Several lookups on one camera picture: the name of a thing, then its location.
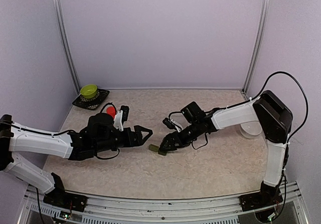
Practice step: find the aluminium frame post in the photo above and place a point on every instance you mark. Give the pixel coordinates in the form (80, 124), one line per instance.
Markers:
(257, 45)
(66, 47)

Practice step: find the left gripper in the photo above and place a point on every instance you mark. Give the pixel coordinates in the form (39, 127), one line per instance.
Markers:
(130, 141)

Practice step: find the green pill organizer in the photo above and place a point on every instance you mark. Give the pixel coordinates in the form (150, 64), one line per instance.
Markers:
(156, 149)

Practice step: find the white bowl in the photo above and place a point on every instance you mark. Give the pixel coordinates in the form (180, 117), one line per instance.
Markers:
(250, 130)

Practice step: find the black square tray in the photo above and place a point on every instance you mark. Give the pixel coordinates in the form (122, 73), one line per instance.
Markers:
(91, 103)

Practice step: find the lime green bowl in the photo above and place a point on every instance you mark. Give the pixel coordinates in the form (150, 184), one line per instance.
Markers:
(89, 91)

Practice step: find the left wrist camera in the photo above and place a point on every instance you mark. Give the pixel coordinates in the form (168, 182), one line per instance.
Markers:
(120, 117)

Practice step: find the left aluminium frame post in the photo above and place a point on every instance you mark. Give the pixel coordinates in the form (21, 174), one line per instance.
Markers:
(66, 47)

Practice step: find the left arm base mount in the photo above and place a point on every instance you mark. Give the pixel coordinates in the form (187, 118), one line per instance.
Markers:
(70, 201)

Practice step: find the front aluminium rail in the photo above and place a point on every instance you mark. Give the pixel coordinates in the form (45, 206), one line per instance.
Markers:
(104, 209)

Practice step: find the right aluminium frame post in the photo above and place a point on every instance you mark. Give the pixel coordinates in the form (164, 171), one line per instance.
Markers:
(257, 45)

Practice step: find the red pill bottle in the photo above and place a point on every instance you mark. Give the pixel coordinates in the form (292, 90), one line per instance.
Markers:
(110, 110)

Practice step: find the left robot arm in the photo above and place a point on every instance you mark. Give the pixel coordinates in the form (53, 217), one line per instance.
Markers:
(102, 133)

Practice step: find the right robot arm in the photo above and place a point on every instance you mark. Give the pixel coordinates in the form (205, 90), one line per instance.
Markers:
(265, 112)

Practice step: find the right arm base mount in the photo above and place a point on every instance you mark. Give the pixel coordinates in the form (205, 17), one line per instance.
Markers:
(258, 200)

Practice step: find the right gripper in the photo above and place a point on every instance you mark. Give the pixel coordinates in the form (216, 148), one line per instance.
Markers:
(169, 137)

